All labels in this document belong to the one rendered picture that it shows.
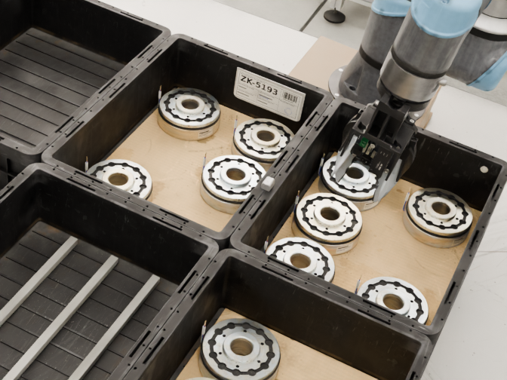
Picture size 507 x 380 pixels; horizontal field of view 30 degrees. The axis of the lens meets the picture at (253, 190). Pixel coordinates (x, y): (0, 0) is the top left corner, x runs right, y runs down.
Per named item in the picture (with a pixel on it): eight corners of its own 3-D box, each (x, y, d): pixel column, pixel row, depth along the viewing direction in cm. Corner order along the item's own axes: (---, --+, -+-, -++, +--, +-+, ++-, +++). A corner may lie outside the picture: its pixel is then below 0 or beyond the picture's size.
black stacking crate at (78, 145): (170, 87, 168) (176, 34, 161) (322, 150, 161) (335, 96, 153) (38, 219, 141) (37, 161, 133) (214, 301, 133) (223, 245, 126)
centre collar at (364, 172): (343, 161, 152) (344, 158, 151) (372, 171, 151) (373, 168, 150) (334, 179, 148) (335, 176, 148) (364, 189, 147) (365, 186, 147)
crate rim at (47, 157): (174, 41, 162) (176, 30, 160) (334, 105, 155) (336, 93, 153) (35, 171, 134) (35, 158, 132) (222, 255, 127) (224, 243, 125)
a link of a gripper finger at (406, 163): (374, 176, 132) (383, 126, 126) (379, 169, 133) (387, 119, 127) (407, 186, 130) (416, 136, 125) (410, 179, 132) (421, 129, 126)
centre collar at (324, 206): (321, 200, 144) (321, 197, 144) (350, 212, 143) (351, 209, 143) (308, 219, 141) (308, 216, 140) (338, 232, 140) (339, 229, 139)
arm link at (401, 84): (401, 31, 120) (459, 60, 119) (388, 59, 123) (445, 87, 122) (382, 59, 115) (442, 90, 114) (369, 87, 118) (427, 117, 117)
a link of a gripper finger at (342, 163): (308, 187, 133) (342, 149, 126) (325, 163, 137) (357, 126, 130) (327, 200, 133) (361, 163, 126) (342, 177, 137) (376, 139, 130)
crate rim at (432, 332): (334, 105, 155) (337, 93, 153) (509, 175, 148) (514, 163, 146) (222, 255, 127) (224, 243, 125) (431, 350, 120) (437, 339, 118)
